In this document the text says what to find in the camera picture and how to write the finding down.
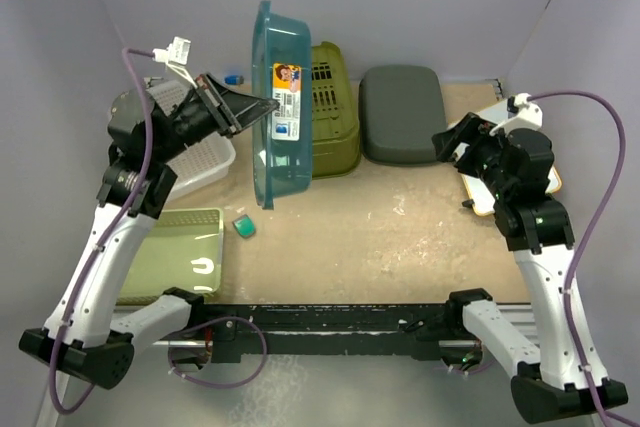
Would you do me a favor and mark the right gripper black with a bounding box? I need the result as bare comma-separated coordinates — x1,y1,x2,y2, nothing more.
433,112,511,200

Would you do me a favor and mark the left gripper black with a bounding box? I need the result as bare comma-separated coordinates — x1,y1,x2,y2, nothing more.
150,72,277,164

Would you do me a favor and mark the grey plastic tray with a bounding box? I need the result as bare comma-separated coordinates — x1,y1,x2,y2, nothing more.
358,64,447,166

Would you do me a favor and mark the blue transparent basket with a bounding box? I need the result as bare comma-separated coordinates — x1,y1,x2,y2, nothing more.
251,0,313,210

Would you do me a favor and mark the white perforated plastic basket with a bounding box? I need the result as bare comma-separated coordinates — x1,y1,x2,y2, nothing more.
145,77,236,201

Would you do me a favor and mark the large olive green basket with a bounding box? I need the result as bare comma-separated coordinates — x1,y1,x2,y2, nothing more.
311,41,361,180

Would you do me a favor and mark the light green plastic tray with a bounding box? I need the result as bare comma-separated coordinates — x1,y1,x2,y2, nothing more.
116,208,224,306

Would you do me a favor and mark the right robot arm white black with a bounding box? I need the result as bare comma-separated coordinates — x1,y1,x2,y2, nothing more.
432,113,628,424

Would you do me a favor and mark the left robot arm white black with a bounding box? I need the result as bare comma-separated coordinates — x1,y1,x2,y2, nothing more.
19,74,278,389

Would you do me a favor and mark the small teal green block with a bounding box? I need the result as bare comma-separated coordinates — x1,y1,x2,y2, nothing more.
232,214,257,239

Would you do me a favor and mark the whiteboard with yellow frame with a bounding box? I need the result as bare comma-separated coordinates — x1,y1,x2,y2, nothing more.
461,99,563,217

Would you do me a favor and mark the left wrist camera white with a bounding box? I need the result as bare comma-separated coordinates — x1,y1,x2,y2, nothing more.
152,36,196,87

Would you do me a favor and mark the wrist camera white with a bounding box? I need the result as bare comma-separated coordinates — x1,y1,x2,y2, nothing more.
490,93,543,136
152,36,196,87

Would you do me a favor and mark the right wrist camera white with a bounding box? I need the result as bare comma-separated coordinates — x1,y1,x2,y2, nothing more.
490,93,543,136

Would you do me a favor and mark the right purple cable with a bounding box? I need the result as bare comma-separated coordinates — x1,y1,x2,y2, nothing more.
529,89,640,427

